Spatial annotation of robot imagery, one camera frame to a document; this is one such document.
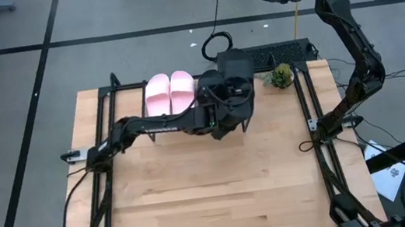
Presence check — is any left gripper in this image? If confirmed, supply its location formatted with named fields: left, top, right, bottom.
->
left=194, top=76, right=261, bottom=142

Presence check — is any pink slide sandal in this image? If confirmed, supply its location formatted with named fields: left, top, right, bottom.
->
left=140, top=72, right=176, bottom=119
left=166, top=68, right=200, bottom=116

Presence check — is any spiky green potted plant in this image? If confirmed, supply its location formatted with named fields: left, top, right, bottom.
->
left=261, top=61, right=296, bottom=92

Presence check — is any white paper sheet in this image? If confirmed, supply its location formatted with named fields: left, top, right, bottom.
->
left=361, top=134, right=405, bottom=205

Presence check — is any yellow hanging cable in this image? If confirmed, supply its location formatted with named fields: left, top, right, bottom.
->
left=289, top=2, right=304, bottom=40

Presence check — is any black coiled cable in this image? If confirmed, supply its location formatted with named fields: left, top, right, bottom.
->
left=198, top=30, right=236, bottom=64

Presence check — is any black aluminium rig frame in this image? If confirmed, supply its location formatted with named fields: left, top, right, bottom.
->
left=39, top=39, right=389, bottom=227

